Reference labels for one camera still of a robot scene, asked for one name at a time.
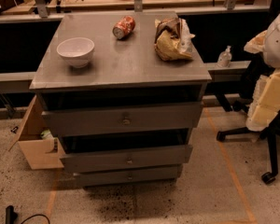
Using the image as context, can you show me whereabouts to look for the white ceramic bowl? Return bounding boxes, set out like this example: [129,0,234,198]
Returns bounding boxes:
[56,37,95,68]

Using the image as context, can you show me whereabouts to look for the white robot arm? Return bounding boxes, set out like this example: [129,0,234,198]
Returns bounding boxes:
[244,13,280,132]

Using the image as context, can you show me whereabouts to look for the black cable on floor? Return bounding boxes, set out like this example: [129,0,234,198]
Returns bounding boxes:
[5,204,50,224]

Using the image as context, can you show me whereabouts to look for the bottom grey drawer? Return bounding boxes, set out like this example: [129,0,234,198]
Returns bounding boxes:
[74,164,183,187]

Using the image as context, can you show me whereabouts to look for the open cardboard box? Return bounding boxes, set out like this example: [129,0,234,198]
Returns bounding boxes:
[9,96,64,170]

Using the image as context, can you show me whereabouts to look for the top grey drawer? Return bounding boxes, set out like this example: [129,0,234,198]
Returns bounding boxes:
[42,102,202,137]

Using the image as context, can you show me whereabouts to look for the grey drawer cabinet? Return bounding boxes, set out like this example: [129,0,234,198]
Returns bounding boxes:
[29,10,213,189]

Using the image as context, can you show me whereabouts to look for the grey metal rail frame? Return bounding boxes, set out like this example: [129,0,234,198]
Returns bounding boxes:
[0,0,271,93]

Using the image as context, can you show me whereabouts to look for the red coke can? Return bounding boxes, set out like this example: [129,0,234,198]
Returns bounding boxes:
[112,16,135,39]

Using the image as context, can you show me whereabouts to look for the black office chair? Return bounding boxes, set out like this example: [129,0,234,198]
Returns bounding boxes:
[217,56,280,185]

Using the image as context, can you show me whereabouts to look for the yellow brown chip bag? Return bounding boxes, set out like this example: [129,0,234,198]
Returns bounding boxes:
[154,18,195,62]

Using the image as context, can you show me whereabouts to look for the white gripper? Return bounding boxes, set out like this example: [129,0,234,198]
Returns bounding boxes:
[244,31,280,132]

